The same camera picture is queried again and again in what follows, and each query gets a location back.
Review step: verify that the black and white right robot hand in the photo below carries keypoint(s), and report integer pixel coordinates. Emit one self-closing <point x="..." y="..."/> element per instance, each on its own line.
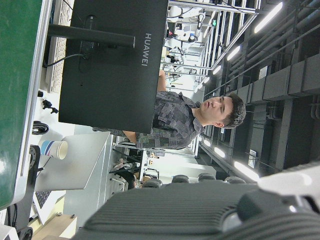
<point x="175" y="212"/>

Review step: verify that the ceiling light strip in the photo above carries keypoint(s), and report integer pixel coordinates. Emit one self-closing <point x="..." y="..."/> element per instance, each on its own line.
<point x="219" y="152"/>
<point x="233" y="53"/>
<point x="268" y="17"/>
<point x="246" y="170"/>

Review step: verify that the person in patterned shirt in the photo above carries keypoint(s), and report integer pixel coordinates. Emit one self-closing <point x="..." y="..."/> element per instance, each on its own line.
<point x="175" y="117"/>

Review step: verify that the silver laptop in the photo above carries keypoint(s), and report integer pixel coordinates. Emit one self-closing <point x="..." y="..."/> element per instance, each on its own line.
<point x="75" y="165"/>

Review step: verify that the black Huawei monitor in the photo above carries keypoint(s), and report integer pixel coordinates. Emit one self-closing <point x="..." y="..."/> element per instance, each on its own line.
<point x="107" y="95"/>

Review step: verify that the striped paper cup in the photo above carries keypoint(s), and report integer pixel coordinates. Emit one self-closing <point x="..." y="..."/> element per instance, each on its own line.
<point x="53" y="149"/>

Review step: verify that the black plug connector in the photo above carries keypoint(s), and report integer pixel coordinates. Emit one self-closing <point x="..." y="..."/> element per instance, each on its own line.
<point x="47" y="104"/>

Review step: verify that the white keyboard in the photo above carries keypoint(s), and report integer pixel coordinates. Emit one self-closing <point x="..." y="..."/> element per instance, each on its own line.
<point x="56" y="70"/>

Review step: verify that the green conveyor belt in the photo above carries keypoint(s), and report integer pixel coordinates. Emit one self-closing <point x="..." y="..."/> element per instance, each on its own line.
<point x="15" y="75"/>

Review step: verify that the grey ventilation duct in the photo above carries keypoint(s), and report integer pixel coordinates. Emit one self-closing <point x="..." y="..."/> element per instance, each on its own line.
<point x="300" y="77"/>

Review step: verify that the aluminium frame rack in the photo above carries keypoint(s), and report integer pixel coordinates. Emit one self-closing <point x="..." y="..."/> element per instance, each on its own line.
<point x="225" y="25"/>

